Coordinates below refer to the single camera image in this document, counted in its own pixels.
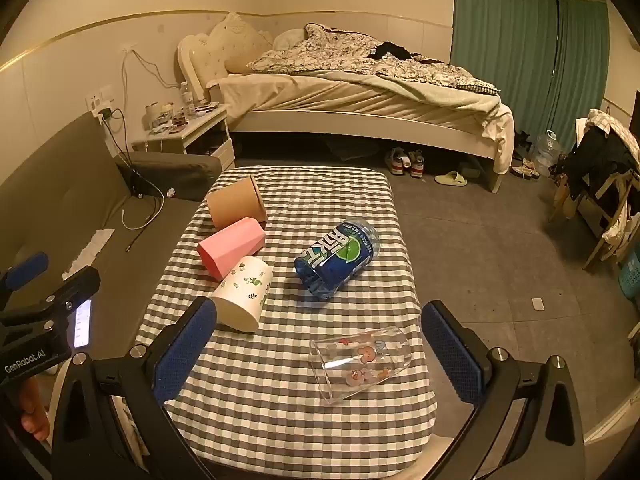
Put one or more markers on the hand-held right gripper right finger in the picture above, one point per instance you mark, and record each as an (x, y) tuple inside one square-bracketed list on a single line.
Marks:
[(452, 355)]

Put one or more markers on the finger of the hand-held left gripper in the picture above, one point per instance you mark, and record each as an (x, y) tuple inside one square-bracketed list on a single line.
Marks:
[(27, 270)]

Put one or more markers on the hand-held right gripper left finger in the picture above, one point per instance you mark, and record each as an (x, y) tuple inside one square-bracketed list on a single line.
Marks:
[(184, 352)]

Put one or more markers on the clear cartoon print cup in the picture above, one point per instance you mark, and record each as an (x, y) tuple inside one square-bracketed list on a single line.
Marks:
[(360, 365)]

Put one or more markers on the white leaf print cup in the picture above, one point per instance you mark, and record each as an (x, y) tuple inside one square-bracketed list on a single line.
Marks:
[(240, 290)]

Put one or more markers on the pink plastic cup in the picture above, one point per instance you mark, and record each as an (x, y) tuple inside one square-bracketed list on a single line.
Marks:
[(227, 247)]

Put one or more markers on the blue cut bottle cup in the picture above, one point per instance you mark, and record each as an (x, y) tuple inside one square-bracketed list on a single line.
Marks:
[(335, 260)]

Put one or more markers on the brown paper cup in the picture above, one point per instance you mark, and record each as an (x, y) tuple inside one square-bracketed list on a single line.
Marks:
[(232, 202)]

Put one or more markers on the person's left hand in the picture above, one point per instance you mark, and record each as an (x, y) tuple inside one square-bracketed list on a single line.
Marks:
[(36, 422)]

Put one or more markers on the white tissue paper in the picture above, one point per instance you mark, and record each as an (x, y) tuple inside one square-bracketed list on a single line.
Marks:
[(87, 255)]

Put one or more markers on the grey sofa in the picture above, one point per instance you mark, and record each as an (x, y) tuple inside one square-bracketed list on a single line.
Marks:
[(50, 200)]

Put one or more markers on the checkered tablecloth table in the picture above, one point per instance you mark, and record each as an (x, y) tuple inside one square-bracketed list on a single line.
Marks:
[(260, 395)]

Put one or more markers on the white card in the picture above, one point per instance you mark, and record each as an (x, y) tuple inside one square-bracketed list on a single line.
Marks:
[(539, 304)]

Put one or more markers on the light green slipper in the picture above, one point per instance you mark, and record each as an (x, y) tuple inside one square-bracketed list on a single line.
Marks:
[(450, 178)]

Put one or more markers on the blue laundry basket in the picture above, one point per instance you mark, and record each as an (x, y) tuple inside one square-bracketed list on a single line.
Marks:
[(631, 275)]

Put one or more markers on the beige sandals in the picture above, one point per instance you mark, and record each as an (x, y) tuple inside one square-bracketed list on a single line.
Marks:
[(525, 169)]

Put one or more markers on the wooden chair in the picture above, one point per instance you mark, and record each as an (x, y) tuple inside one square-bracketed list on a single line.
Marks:
[(607, 215)]

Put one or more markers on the white nightstand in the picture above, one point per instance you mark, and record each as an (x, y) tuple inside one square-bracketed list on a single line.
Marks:
[(200, 137)]

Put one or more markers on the clear water jug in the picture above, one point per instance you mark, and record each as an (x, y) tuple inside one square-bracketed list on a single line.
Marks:
[(547, 149)]

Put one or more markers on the clear plastic bottle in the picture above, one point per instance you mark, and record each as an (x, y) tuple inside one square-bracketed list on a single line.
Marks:
[(187, 102)]

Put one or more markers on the pile of clothes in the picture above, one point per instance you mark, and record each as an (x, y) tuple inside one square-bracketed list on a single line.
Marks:
[(600, 155)]

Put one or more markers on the white bed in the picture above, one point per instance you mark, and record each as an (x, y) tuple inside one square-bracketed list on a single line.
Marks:
[(350, 120)]

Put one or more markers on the beige bed sheet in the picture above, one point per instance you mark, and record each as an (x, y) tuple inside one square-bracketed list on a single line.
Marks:
[(310, 92)]

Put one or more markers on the black garment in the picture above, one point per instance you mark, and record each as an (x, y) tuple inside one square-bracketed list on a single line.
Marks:
[(392, 50)]

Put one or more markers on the floral quilt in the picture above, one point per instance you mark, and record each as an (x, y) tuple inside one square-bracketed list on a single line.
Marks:
[(350, 57)]

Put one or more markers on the white pillow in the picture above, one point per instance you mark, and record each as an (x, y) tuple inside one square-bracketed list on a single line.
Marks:
[(289, 39)]

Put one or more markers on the green curtain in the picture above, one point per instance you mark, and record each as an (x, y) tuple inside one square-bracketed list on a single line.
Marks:
[(582, 50), (500, 20)]

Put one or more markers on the white wall socket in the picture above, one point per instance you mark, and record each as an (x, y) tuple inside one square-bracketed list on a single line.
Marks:
[(97, 99)]

